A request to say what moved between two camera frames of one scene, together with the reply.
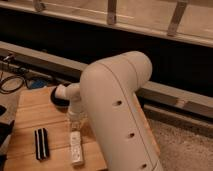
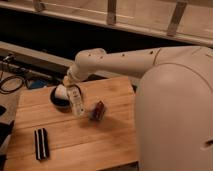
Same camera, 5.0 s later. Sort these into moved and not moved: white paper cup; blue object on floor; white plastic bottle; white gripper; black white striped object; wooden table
Moved: white gripper; white plastic bottle
Not moved: white paper cup; blue object on floor; black white striped object; wooden table
